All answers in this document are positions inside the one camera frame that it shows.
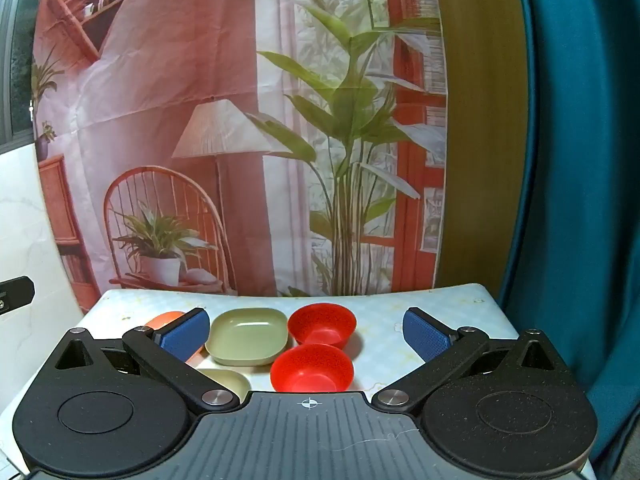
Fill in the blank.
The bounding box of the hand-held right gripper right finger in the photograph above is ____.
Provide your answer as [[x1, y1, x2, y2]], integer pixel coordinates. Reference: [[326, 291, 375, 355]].
[[371, 306, 572, 414]]

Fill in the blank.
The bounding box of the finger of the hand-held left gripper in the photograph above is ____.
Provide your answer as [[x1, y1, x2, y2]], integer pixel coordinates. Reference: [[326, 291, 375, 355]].
[[0, 276, 35, 316]]

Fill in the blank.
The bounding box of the printed room backdrop cloth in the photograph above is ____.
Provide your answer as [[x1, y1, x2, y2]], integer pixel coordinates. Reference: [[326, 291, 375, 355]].
[[31, 0, 449, 297]]

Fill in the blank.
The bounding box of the orange plate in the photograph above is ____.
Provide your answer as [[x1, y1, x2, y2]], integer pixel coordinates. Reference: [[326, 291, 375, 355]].
[[144, 311, 206, 363]]

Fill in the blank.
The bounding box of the yellow wooden panel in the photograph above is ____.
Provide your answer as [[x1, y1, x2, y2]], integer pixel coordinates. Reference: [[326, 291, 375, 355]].
[[429, 0, 532, 291]]

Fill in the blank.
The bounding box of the red round bowl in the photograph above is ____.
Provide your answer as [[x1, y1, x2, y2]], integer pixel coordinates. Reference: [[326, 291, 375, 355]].
[[270, 344, 355, 394], [287, 303, 357, 351]]

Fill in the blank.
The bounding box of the floral checked tablecloth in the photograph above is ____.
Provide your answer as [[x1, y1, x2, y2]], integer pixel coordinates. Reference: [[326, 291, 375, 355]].
[[0, 282, 598, 480]]

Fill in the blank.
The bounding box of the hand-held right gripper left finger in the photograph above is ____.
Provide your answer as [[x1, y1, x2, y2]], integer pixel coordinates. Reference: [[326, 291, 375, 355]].
[[52, 306, 241, 414]]

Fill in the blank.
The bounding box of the teal curtain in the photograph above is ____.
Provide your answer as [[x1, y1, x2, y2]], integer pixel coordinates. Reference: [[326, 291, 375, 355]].
[[497, 0, 640, 480]]

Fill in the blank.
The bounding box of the cream square plate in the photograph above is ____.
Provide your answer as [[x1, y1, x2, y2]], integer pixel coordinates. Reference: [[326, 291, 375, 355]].
[[196, 368, 252, 404]]

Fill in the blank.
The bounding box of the green square bowl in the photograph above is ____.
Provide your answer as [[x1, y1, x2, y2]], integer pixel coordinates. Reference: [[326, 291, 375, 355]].
[[205, 308, 291, 367]]

